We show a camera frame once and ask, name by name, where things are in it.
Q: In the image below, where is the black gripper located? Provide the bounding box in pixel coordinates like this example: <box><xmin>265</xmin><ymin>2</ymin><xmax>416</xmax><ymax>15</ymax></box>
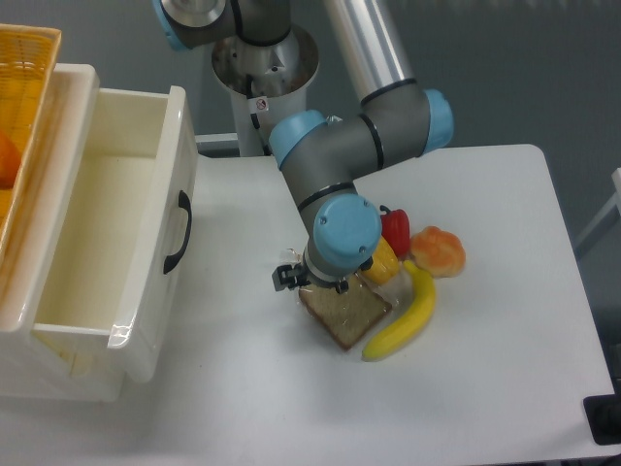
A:
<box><xmin>272</xmin><ymin>257</ymin><xmax>374</xmax><ymax>292</ymax></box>

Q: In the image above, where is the brown toast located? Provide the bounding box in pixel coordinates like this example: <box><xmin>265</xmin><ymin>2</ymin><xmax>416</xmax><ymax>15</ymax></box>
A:
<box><xmin>296</xmin><ymin>261</ymin><xmax>412</xmax><ymax>351</ymax></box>

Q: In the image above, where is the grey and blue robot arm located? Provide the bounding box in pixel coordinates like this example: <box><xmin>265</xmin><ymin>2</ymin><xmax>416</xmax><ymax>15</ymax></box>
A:
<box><xmin>153</xmin><ymin>1</ymin><xmax>454</xmax><ymax>292</ymax></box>

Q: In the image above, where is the yellow bell pepper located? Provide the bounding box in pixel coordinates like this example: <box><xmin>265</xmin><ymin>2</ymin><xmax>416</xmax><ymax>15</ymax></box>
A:
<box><xmin>361</xmin><ymin>236</ymin><xmax>400</xmax><ymax>285</ymax></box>

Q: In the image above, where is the red bell pepper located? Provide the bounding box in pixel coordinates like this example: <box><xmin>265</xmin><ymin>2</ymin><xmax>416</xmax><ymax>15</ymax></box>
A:
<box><xmin>379</xmin><ymin>205</ymin><xmax>410</xmax><ymax>258</ymax></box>

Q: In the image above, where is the yellow banana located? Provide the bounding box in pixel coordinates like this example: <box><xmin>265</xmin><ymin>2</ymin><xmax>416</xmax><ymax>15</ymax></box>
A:
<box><xmin>362</xmin><ymin>260</ymin><xmax>437</xmax><ymax>361</ymax></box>

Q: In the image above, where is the orange bread roll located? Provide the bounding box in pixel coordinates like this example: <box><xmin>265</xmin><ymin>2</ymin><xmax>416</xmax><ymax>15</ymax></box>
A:
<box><xmin>409</xmin><ymin>226</ymin><xmax>466</xmax><ymax>279</ymax></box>

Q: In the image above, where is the white plastic drawer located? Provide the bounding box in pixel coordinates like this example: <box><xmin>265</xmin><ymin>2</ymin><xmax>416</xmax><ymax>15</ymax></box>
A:
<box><xmin>50</xmin><ymin>86</ymin><xmax>198</xmax><ymax>383</ymax></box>

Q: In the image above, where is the white drawer cabinet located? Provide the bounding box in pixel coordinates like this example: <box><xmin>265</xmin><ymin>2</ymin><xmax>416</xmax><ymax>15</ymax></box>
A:
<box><xmin>1</xmin><ymin>64</ymin><xmax>123</xmax><ymax>402</ymax></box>

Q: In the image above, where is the black device at table corner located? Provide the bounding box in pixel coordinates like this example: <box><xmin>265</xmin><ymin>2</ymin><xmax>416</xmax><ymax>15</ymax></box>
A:
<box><xmin>583</xmin><ymin>394</ymin><xmax>620</xmax><ymax>446</ymax></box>

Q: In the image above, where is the orange fruit in basket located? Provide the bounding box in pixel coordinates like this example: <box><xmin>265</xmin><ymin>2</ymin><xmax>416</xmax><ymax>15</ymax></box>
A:
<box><xmin>0</xmin><ymin>131</ymin><xmax>21</xmax><ymax>189</ymax></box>

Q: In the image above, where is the yellow woven basket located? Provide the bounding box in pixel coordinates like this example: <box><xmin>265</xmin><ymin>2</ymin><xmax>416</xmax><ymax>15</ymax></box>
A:
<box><xmin>1</xmin><ymin>23</ymin><xmax>62</xmax><ymax>254</ymax></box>

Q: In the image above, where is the black cable on pedestal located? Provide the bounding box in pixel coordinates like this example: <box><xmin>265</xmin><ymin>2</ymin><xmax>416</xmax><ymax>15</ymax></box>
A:
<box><xmin>245</xmin><ymin>75</ymin><xmax>274</xmax><ymax>157</ymax></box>

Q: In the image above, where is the black drawer handle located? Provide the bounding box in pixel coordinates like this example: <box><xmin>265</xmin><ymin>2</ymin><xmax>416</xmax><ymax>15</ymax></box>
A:
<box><xmin>162</xmin><ymin>190</ymin><xmax>193</xmax><ymax>275</ymax></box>

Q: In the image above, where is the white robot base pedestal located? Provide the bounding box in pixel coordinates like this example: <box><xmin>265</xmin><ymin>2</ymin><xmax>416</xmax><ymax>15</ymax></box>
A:
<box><xmin>212</xmin><ymin>24</ymin><xmax>319</xmax><ymax>157</ymax></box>

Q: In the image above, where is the white frame at right edge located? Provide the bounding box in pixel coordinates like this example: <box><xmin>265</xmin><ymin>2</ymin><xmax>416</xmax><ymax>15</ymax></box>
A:
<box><xmin>573</xmin><ymin>168</ymin><xmax>620</xmax><ymax>260</ymax></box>

